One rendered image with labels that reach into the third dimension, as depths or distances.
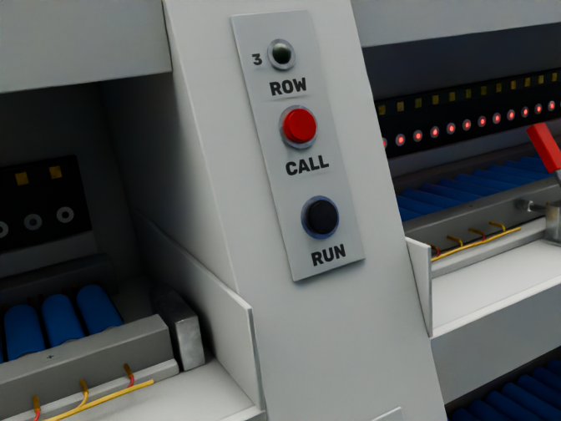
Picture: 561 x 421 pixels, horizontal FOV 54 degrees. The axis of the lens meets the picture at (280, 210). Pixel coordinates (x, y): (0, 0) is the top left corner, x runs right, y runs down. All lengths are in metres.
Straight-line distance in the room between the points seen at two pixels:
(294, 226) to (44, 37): 0.13
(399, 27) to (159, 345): 0.21
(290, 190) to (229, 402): 0.10
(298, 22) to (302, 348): 0.15
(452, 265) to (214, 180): 0.19
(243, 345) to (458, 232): 0.21
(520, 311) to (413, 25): 0.17
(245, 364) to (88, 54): 0.15
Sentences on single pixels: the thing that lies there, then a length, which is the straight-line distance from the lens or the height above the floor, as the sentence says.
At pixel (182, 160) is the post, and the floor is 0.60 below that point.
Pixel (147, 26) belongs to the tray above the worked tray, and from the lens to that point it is 0.26.
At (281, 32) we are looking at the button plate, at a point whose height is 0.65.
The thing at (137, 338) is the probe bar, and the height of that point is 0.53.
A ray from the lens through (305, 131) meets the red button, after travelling 0.25.
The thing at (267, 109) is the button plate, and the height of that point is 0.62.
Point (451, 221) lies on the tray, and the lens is 0.40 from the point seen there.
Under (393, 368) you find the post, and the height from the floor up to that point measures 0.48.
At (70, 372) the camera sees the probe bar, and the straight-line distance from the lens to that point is 0.28.
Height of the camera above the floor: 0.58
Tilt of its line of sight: 2 degrees down
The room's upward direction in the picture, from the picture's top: 14 degrees counter-clockwise
